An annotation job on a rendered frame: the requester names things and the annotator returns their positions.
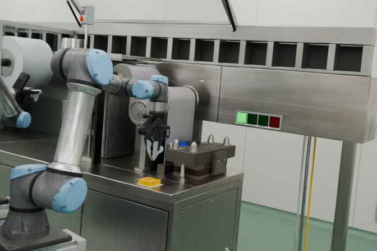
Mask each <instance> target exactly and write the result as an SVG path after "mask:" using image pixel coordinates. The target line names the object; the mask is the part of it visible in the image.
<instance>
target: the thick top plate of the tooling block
mask: <svg viewBox="0 0 377 251"><path fill-rule="evenodd" d="M190 147H191V145H183V146H179V149H172V148H167V154H166V161H169V162H174V163H179V164H183V165H188V166H193V167H195V166H199V165H204V164H207V163H211V162H213V152H217V151H221V150H226V151H227V153H226V159H227V158H232V157H234V156H235V149H236V146H235V145H230V146H225V145H223V143H217V142H214V143H207V142H202V143H201V144H197V152H190Z"/></svg>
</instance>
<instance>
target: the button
mask: <svg viewBox="0 0 377 251"><path fill-rule="evenodd" d="M138 184H141V185H146V186H150V187H152V186H156V185H160V179H156V178H153V177H144V178H141V179H139V182H138Z"/></svg>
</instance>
